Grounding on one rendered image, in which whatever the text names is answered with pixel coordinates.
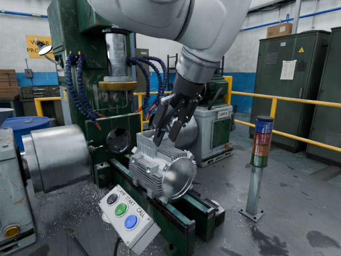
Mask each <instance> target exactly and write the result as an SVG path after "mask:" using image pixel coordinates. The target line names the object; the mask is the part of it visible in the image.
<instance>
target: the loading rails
mask: <svg viewBox="0 0 341 256"><path fill-rule="evenodd" d="M132 154H133V153H131V152H130V153H129V157H128V155H125V156H124V158H125V167H123V165H121V164H120V163H118V161H117V160H115V159H109V158H108V159H107V163H108V164H109V165H110V166H111V174H112V182H111V183H110V184H108V188H109V189H110V190H112V189H113V188H114V187H115V186H117V185H120V186H121V187H122V188H123V189H124V190H125V191H126V192H127V193H128V194H129V195H130V196H131V197H132V198H133V199H134V200H135V201H136V202H137V203H138V204H139V205H140V206H141V207H142V208H143V209H144V210H145V211H146V212H147V213H148V214H149V215H150V216H151V217H152V218H153V219H154V220H155V222H156V223H157V225H158V226H159V227H160V228H161V230H160V232H159V233H160V234H161V236H162V237H163V238H164V239H165V240H166V241H167V242H168V245H166V246H165V247H164V252H165V253H166V254H167V255H168V256H176V255H178V254H179V255H180V256H191V255H193V254H194V239H195V234H196V235H197V236H198V237H199V238H200V239H202V240H203V241H204V242H205V243H207V242H209V241H210V240H211V239H212V238H213V237H214V226H215V214H216V207H214V206H212V205H211V204H209V203H208V202H206V201H205V200H203V199H202V198H200V197H199V196H197V195H196V194H194V193H193V192H191V191H190V190H187V191H186V195H184V197H183V198H181V199H179V201H178V200H177V202H176V201H175V202H174V203H170V202H169V201H168V202H167V204H165V203H160V202H159V201H158V200H157V199H156V198H153V199H151V198H150V197H149V196H147V190H145V189H144V188H143V187H141V185H139V186H135V185H134V184H133V178H132V177H133V176H132V175H131V173H129V172H130V171H129V168H130V167H128V166H130V165H128V164H130V163H129V162H130V161H129V160H130V157H131V156H132ZM133 155H134V154H133ZM114 162H115V163H114ZM122 169H123V170H122ZM126 171H127V172H126Z"/></svg>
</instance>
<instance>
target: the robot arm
mask: <svg viewBox="0 0 341 256"><path fill-rule="evenodd" d="M87 1H88V2H89V4H90V5H91V6H92V8H93V10H94V11H95V12H96V13H97V14H98V15H99V16H101V17H102V18H104V19H105V20H107V21H108V22H110V23H112V24H114V25H116V26H118V27H121V28H123V29H126V30H129V31H132V32H135V33H138V34H141V35H145V36H149V37H154V38H159V39H168V40H173V41H176V42H178V43H181V44H183V47H182V49H181V53H180V56H179V59H178V62H177V64H176V70H177V73H176V76H175V78H174V81H173V90H172V91H171V93H170V94H169V96H167V97H164V96H160V98H159V105H158V108H157V110H156V113H155V116H154V118H153V121H152V125H153V127H154V128H155V129H156V130H155V133H154V138H153V142H154V143H155V145H156V146H157V147H159V146H160V143H161V141H162V139H163V136H164V134H165V132H166V129H165V127H166V125H167V124H168V122H169V121H170V119H171V118H172V117H173V115H174V114H175V112H178V110H179V114H178V120H177V121H176V120H175V121H174V124H173V126H172V128H171V130H170V132H169V135H168V137H169V138H170V140H171V141H172V142H175V140H176V138H177V136H178V134H179V132H180V130H181V128H182V127H186V124H185V123H189V122H190V120H191V118H192V116H193V114H194V111H195V109H196V107H197V105H198V103H199V102H200V101H201V99H202V97H201V96H200V93H201V91H202V89H203V87H204V85H205V84H206V83H208V82H209V81H210V80H211V78H212V76H213V74H214V72H215V70H216V68H217V66H218V65H219V62H220V60H221V58H222V57H223V56H224V54H225V53H226V52H227V51H228V50H229V49H230V47H231V45H232V44H233V43H234V41H235V39H236V37H237V35H238V33H239V31H240V29H241V27H242V25H243V22H244V20H245V18H246V15H247V12H248V10H249V7H250V4H251V1H252V0H87ZM187 117H188V118H187Z"/></svg>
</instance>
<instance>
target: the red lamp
mask: <svg viewBox="0 0 341 256"><path fill-rule="evenodd" d="M271 135H272V133H269V134H264V133H259V132H256V131H254V138H253V142H254V143H256V144H259V145H269V144H270V142H271Z"/></svg>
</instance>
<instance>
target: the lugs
mask: <svg viewBox="0 0 341 256"><path fill-rule="evenodd" d="M131 152H133V153H134V154H138V153H139V149H138V148H137V147H134V148H133V150H132V151H131ZM187 157H188V158H189V159H191V160H192V161H193V159H194V157H195V156H194V155H193V154H191V153H189V152H188V153H187ZM158 168H159V169H160V170H162V171H164V172H166V171H167V169H168V168H169V165H167V164H166V163H164V162H162V163H161V164H160V166H159V167H158ZM192 188H193V184H191V185H190V187H189V188H188V189H189V190H191V189H192ZM159 200H160V201H161V202H163V203H165V204H167V202H168V201H169V199H168V198H166V197H165V196H161V197H160V198H159Z"/></svg>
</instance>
